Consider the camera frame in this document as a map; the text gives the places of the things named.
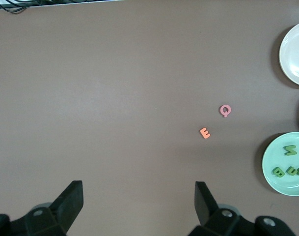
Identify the beige plate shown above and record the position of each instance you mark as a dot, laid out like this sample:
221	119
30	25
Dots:
296	54

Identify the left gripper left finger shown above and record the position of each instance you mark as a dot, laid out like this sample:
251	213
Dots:
65	204

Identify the white table edge rail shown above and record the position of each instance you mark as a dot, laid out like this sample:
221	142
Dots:
53	4

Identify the green foam letter n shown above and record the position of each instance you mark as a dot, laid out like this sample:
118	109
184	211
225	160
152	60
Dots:
288	169

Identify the pink foam letter Q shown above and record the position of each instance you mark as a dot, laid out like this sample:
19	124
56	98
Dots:
225	114

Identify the green plate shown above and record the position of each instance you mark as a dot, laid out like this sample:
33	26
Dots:
274	152

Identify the brown table mat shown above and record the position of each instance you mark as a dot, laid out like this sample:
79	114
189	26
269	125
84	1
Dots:
90	73

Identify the orange foam letter E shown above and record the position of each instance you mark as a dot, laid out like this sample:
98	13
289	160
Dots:
202	134

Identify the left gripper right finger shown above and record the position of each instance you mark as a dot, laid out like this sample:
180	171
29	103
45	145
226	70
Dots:
205	204

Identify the green zigzag foam letter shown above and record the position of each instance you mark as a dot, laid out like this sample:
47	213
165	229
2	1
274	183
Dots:
290	150

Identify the green foam letter B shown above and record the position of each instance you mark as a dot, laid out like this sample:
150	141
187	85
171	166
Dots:
278	172

